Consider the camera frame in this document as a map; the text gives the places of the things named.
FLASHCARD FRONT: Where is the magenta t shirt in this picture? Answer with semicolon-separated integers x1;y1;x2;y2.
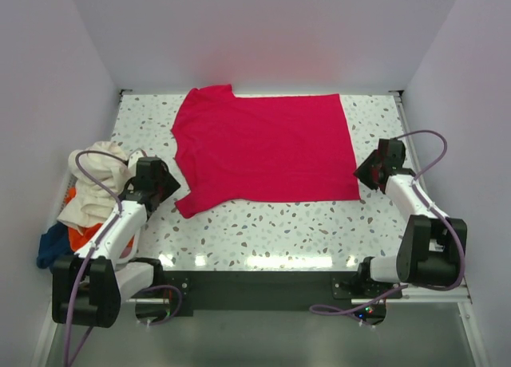
171;85;360;219

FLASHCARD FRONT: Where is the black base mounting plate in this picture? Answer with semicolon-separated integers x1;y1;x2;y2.
134;271;404;321

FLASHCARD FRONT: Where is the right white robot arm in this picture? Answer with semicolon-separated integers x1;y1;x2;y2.
355;138;468;291

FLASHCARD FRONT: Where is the blue t shirt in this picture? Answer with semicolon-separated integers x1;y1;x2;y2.
36;222;73;270

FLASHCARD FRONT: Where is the cream t shirt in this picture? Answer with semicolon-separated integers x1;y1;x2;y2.
60;141;134;229

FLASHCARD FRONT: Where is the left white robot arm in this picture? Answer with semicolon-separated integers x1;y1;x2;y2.
52;157;180;328

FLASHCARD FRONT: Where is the orange t shirt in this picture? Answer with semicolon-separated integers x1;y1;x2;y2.
65;187;134;258

